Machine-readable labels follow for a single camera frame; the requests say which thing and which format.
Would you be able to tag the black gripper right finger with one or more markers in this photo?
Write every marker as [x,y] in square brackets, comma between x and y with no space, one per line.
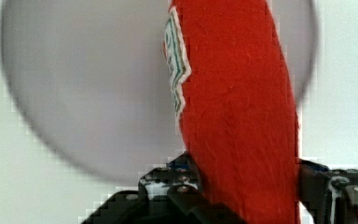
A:
[329,195]

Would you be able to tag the grey round plate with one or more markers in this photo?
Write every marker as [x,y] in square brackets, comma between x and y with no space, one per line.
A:
[92,79]

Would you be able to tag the red plush ketchup bottle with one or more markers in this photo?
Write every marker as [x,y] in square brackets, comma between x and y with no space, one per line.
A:
[237,110]

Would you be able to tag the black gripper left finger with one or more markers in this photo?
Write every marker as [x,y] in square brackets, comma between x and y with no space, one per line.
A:
[171,194]

